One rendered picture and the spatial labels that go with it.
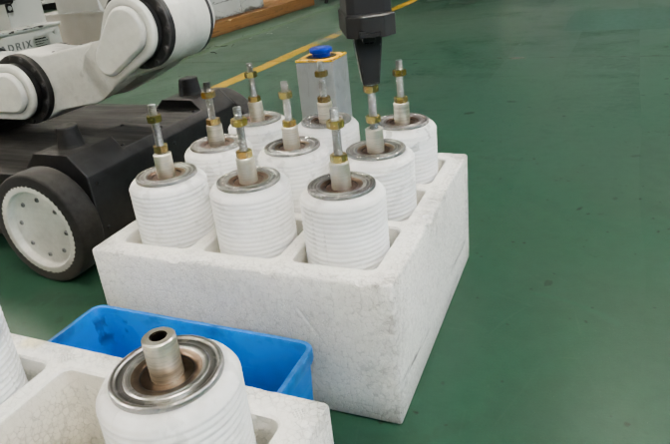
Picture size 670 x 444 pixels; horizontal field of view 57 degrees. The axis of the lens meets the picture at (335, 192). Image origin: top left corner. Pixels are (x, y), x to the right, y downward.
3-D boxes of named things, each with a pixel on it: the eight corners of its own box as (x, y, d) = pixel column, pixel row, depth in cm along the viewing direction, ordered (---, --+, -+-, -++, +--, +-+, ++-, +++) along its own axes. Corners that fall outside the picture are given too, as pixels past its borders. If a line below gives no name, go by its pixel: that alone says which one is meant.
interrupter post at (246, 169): (261, 184, 72) (257, 157, 70) (242, 189, 71) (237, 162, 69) (255, 178, 74) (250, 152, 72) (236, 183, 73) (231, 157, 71)
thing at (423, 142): (443, 222, 97) (439, 112, 90) (437, 251, 89) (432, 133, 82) (383, 221, 100) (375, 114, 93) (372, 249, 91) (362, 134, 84)
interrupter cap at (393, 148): (416, 146, 78) (416, 141, 78) (387, 167, 73) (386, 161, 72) (366, 141, 82) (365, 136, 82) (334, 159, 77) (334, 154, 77)
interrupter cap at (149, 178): (179, 190, 72) (177, 185, 72) (124, 189, 74) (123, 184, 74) (207, 167, 79) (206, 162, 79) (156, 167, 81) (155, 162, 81)
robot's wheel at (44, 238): (14, 274, 111) (-22, 172, 103) (37, 260, 115) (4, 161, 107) (97, 289, 103) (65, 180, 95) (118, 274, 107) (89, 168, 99)
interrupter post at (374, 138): (389, 151, 78) (387, 126, 76) (379, 157, 76) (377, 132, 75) (372, 149, 79) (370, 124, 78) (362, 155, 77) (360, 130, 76)
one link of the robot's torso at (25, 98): (-32, 124, 130) (-53, 62, 125) (44, 99, 146) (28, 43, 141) (37, 127, 121) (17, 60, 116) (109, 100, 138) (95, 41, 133)
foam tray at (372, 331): (124, 366, 83) (90, 248, 76) (261, 234, 115) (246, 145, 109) (402, 426, 68) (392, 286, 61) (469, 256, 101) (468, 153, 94)
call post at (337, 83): (314, 224, 117) (294, 62, 105) (328, 210, 123) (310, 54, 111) (349, 227, 115) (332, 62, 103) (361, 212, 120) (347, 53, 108)
